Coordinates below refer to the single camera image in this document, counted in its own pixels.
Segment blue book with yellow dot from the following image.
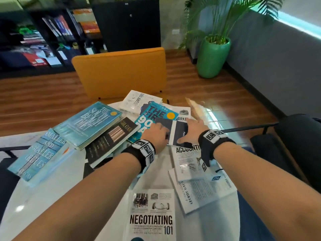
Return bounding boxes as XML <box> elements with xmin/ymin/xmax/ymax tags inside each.
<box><xmin>127</xmin><ymin>101</ymin><xmax>179</xmax><ymax>144</ymax></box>

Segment black bookshelf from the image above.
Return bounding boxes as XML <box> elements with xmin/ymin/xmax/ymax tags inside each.
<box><xmin>0</xmin><ymin>8</ymin><xmax>108</xmax><ymax>79</ymax></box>

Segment black roll-cushion lounge chair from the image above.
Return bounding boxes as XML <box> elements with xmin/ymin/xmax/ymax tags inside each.
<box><xmin>220</xmin><ymin>113</ymin><xmax>321</xmax><ymax>241</ymax></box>
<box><xmin>0</xmin><ymin>145</ymin><xmax>30</xmax><ymax>216</ymax></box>

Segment teal hardcover book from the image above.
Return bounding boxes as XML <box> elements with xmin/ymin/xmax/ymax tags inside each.
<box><xmin>53</xmin><ymin>101</ymin><xmax>123</xmax><ymax>151</ymax></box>

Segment white book with body sketches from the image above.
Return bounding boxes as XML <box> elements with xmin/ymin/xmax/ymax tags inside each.
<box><xmin>118</xmin><ymin>89</ymin><xmax>163</xmax><ymax>115</ymax></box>

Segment green palm plant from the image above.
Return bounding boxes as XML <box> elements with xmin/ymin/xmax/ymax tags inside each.
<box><xmin>178</xmin><ymin>0</ymin><xmax>286</xmax><ymax>51</ymax></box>

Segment green plant pot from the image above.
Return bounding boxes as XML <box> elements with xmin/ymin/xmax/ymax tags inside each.
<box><xmin>196</xmin><ymin>36</ymin><xmax>231</xmax><ymax>79</ymax></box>

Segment black book with barcode print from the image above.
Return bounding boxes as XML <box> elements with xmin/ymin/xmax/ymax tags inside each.
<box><xmin>85</xmin><ymin>117</ymin><xmax>140</xmax><ymax>168</ymax></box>

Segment person's left forearm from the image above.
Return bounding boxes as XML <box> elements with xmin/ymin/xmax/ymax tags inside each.
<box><xmin>11</xmin><ymin>157</ymin><xmax>142</xmax><ymax>241</ymax></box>

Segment grey patterned rug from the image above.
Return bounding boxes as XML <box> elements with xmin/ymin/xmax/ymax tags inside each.
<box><xmin>0</xmin><ymin>130</ymin><xmax>55</xmax><ymax>158</ymax></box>

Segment person's left hand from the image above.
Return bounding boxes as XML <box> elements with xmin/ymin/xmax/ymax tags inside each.
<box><xmin>140</xmin><ymin>122</ymin><xmax>170</xmax><ymax>155</ymax></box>

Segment black marker-tagged wristband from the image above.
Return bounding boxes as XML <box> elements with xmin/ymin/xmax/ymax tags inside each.
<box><xmin>198</xmin><ymin>130</ymin><xmax>237</xmax><ymax>167</ymax></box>
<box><xmin>121</xmin><ymin>139</ymin><xmax>156</xmax><ymax>173</ymax></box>

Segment light blue paperback book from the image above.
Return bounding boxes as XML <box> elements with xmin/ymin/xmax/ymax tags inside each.
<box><xmin>7</xmin><ymin>128</ymin><xmax>67</xmax><ymax>182</ymax></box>

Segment black cabinet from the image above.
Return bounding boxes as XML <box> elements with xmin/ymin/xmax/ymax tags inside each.
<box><xmin>91</xmin><ymin>0</ymin><xmax>162</xmax><ymax>53</ymax></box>

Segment red box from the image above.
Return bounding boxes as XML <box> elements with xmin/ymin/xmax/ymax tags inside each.
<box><xmin>22</xmin><ymin>52</ymin><xmax>48</xmax><ymax>67</ymax></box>

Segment row of shelved books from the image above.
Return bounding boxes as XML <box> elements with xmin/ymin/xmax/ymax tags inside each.
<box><xmin>42</xmin><ymin>15</ymin><xmax>74</xmax><ymax>37</ymax></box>

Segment white marker-tagged wrist camera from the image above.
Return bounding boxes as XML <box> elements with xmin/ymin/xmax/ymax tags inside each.
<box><xmin>128</xmin><ymin>163</ymin><xmax>151</xmax><ymax>190</ymax></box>
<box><xmin>199</xmin><ymin>159</ymin><xmax>224</xmax><ymax>182</ymax></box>

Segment white marble table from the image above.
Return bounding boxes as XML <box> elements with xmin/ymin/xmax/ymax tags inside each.
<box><xmin>0</xmin><ymin>101</ymin><xmax>240</xmax><ymax>241</ymax></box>

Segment orange striped boxes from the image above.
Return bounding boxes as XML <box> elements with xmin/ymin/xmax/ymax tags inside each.
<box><xmin>73</xmin><ymin>8</ymin><xmax>100</xmax><ymax>34</ymax></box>

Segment orange upholstered chair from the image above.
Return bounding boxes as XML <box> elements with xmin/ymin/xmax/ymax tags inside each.
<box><xmin>71</xmin><ymin>47</ymin><xmax>167</xmax><ymax>104</ymax></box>

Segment white book with gold circle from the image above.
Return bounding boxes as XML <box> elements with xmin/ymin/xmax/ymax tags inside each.
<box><xmin>175</xmin><ymin>106</ymin><xmax>192</xmax><ymax>122</ymax></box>

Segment person's right forearm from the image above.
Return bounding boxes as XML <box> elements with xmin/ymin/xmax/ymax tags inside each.
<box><xmin>213</xmin><ymin>142</ymin><xmax>321</xmax><ymax>241</ymax></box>

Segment person's right hand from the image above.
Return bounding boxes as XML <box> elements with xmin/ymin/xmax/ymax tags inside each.
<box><xmin>177</xmin><ymin>117</ymin><xmax>210</xmax><ymax>146</ymax></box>

